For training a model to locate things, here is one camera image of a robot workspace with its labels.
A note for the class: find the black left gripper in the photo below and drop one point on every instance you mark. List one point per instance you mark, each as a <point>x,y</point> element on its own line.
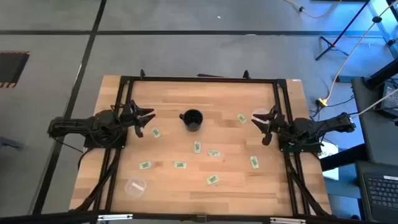
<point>130,113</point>

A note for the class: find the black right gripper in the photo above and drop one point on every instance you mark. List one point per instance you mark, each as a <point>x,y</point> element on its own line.
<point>277,119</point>

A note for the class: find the green sweetener packet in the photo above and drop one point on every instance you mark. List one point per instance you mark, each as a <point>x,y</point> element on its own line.
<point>212,179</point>
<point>180,165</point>
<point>155,132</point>
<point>242,118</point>
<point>214,152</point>
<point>197,147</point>
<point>145,165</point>
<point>254,162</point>

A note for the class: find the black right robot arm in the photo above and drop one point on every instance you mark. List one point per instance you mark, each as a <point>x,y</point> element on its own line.
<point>314,127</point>

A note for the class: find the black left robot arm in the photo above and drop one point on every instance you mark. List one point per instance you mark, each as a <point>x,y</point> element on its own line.
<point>77,124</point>

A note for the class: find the clear plastic container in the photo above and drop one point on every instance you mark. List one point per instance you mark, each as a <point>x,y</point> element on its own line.
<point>258,111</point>
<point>135,187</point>

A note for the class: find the black mug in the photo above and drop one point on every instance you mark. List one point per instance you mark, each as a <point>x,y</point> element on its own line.
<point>192,119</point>

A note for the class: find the yellow plug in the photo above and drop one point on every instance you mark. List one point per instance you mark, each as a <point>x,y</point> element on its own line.
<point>322,102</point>

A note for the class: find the white paper sheet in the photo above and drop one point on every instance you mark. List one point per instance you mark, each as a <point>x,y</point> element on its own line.
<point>332,149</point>

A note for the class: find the grey side desk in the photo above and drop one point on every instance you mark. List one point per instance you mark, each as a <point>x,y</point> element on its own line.
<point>373,140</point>

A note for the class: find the black power box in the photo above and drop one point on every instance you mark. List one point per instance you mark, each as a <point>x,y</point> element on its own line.
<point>390,99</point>

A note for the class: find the black tripod stand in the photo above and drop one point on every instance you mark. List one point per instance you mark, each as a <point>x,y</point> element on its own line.
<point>351,22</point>

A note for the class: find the dark laptop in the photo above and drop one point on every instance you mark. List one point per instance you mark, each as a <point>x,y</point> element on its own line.
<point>382,193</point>

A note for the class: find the black striped floor hatch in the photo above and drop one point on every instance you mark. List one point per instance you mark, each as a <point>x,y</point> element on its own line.
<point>12,69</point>

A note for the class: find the black metal table frame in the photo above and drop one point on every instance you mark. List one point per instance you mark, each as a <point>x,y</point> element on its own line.
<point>202,79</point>

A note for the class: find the silver metal bracket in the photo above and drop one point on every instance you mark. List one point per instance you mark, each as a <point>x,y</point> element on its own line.
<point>287,221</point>
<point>115,217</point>

